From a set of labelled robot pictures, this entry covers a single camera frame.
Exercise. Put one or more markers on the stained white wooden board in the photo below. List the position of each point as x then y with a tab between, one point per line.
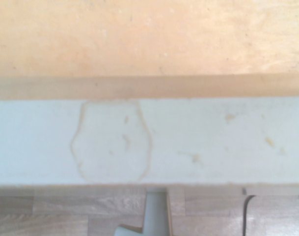
188	135

